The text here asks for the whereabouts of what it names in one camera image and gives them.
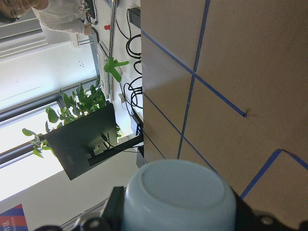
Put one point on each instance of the aluminium frame post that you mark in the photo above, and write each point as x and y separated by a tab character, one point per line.
114	5

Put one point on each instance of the light blue plastic cup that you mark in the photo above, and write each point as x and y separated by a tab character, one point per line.
177	195

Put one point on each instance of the black monitor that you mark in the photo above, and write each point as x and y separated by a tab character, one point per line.
75	143

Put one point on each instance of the person in white shirt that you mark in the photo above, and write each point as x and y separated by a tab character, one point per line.
68	16

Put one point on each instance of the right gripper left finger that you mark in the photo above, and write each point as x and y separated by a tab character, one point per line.
113	213

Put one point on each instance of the green potted plant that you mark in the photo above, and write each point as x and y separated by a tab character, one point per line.
80	103

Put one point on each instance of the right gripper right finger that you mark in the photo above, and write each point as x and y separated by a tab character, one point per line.
244	215

